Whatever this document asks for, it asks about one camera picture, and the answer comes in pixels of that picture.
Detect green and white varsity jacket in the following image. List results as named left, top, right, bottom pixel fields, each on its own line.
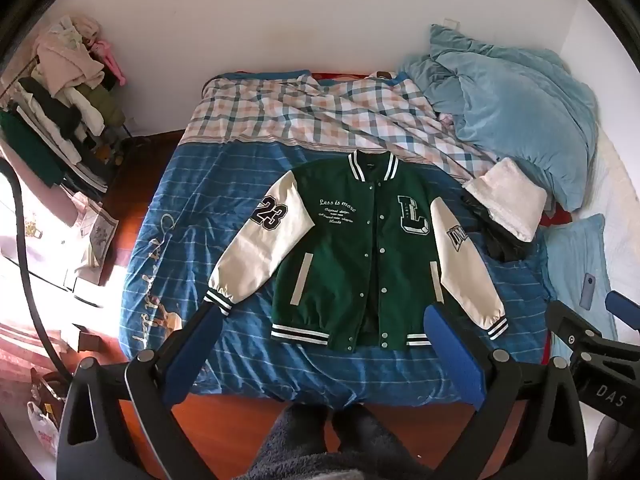
left=203, top=150, right=510, bottom=354

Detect dark cloth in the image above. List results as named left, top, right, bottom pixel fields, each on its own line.
left=460, top=195, right=538, bottom=263

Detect blue phone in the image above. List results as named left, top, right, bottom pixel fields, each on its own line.
left=578, top=273, right=596, bottom=310

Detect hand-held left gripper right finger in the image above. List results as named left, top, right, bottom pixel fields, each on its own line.
left=423, top=302, right=589, bottom=480

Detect light blue pillow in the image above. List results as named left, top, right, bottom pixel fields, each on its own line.
left=540, top=212, right=618, bottom=356

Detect printed white cloth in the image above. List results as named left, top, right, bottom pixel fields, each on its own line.
left=74, top=194, right=120, bottom=267

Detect blue striped bed sheet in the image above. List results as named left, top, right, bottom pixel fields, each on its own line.
left=119, top=67, right=566, bottom=408

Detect light blue duvet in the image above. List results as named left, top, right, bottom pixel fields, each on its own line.
left=397, top=24, right=600, bottom=213

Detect pink hanger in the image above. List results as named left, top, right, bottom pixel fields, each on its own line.
left=91, top=39, right=127, bottom=87

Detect white fleece cloth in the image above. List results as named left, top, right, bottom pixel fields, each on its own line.
left=465, top=157, right=548, bottom=243

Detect person's grey fleece legs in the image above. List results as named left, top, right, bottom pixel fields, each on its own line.
left=239, top=402, right=441, bottom=480

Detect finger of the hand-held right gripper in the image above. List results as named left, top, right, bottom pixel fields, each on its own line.
left=545, top=300, right=603, bottom=353
left=604, top=290, right=640, bottom=333

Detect person's right forearm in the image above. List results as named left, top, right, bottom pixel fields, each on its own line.
left=589, top=417, right=640, bottom=480

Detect black cable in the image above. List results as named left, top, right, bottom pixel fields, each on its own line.
left=0, top=156, right=77, bottom=386

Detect pile of clothes on rack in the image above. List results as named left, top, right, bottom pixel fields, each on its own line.
left=0, top=15, right=130, bottom=196

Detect white plastic bag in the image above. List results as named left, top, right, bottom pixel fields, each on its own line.
left=27, top=400, right=62, bottom=458

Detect plaid blanket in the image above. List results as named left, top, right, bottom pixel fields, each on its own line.
left=180, top=72, right=501, bottom=186

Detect small brown box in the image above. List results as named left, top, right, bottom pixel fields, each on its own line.
left=71, top=324, right=104, bottom=354

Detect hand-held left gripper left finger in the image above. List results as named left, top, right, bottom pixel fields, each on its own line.
left=57, top=304, right=225, bottom=480

